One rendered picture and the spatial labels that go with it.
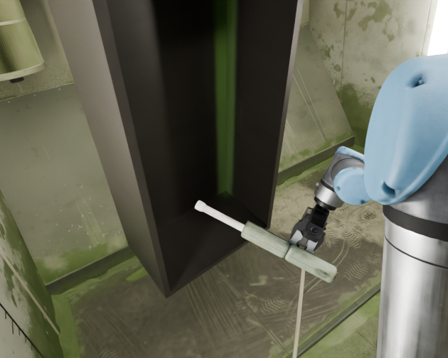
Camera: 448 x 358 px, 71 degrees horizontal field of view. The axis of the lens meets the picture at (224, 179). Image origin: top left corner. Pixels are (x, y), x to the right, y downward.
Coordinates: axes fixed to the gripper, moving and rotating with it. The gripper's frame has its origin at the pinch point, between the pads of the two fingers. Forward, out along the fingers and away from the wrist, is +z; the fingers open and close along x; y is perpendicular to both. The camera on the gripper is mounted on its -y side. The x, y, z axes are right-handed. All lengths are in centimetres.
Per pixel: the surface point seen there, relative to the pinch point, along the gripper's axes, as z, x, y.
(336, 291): 44, -37, 64
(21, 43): -13, 157, 32
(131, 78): -28, 75, 3
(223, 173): 11, 45, 60
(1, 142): 48, 171, 37
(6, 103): 29, 182, 47
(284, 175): 28, 18, 158
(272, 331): 64, -13, 35
